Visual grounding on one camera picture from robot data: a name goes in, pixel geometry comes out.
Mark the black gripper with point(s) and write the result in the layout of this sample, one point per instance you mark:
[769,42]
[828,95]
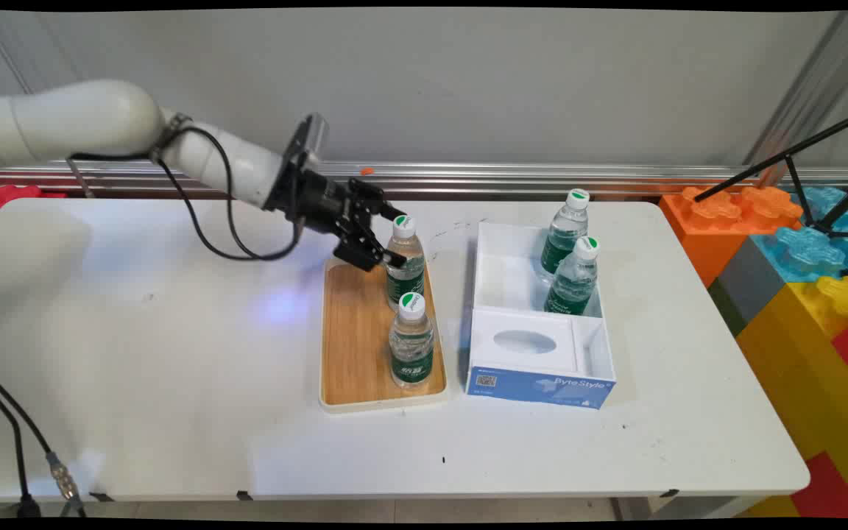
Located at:
[321,200]

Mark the green label water bottle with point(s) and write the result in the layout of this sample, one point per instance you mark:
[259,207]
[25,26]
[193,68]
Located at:
[573,283]
[404,272]
[562,235]
[411,346]

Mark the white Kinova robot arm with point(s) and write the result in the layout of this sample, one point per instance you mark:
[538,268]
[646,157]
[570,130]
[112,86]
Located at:
[93,121]

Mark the wooden tray with cream rim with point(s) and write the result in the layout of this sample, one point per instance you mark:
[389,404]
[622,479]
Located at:
[358,338]

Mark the white and blue cardboard box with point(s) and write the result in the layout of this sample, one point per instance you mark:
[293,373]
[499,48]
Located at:
[534,346]

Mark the orange foam block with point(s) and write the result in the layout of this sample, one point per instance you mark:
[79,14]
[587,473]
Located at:
[711,232]

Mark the grey foam block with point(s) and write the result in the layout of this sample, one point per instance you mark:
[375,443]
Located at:
[748,283]

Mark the red foam mat piece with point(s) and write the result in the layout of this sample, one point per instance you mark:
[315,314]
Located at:
[1,202]

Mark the black tripod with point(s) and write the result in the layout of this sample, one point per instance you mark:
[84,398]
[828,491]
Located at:
[792,158]

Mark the light blue foam block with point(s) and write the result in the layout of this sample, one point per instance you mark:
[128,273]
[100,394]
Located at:
[807,246]

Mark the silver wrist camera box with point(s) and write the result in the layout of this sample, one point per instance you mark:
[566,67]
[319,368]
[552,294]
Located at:
[312,141]

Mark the aluminium rail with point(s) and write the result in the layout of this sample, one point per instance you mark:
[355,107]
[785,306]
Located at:
[542,175]

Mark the thin aluminium wall strip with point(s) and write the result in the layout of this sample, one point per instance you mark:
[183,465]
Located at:
[4,51]

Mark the aluminium frame post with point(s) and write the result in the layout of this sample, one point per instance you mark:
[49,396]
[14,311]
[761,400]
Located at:
[814,96]

